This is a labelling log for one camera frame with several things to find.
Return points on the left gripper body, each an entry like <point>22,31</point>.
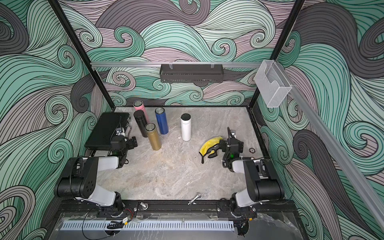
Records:
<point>129,145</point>

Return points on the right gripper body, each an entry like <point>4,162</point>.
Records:
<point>223,143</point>

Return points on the yellow grey cleaning cloth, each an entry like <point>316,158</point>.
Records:
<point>210,148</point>

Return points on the gold thermos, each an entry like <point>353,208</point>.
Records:
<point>153,136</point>

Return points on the black thermos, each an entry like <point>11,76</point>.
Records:
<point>141,121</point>

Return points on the pink thermos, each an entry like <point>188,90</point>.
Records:
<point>139,105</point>

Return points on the blue thermos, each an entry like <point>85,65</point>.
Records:
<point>162,120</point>

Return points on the white thermos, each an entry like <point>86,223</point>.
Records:
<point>186,126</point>

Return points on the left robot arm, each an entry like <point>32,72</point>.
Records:
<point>78,179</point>

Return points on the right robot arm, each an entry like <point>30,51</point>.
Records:
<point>262,182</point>

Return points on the black hard case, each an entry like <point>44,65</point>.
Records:
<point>105,129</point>

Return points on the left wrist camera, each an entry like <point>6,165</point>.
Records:
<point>120,132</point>

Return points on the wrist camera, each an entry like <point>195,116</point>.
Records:
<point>120,132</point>
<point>231,133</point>

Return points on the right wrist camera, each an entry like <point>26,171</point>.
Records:
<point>231,133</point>

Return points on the silver bolt on rail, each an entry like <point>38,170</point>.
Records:
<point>192,202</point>

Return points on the silver knob on rail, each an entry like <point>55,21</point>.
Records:
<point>144,206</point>

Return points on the clear acrylic wall holder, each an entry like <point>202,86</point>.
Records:
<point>272,82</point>

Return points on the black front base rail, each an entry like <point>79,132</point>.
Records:
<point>168,206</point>

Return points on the black wall shelf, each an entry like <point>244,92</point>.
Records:
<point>191,73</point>

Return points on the white slotted cable duct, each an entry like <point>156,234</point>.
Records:
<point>155,225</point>

